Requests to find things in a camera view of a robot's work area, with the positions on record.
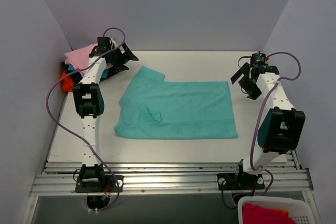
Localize white plastic laundry basket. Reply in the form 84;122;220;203
237;196;318;223

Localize black folded patterned t shirt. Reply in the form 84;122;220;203
61;61;117;84

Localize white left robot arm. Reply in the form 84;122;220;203
73;37;138;192

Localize teal t shirt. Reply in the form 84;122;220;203
114;66;238;140

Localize pink folded t shirt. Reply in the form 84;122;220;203
64;44;97;71

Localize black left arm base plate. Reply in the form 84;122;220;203
75;175;124;193

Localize magenta t shirt in basket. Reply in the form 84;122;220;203
242;204;296;224

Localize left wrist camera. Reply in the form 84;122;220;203
110;38;117;47

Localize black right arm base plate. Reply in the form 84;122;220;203
216;173;265;191

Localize aluminium table frame rails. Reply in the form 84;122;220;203
28;50;314;224

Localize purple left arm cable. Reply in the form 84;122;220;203
46;27;127;211

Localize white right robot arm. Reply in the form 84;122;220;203
230;63;306;189

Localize orange folded t shirt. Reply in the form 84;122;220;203
60;70;75;92

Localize orange garment in basket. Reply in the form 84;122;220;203
273;209;289;219

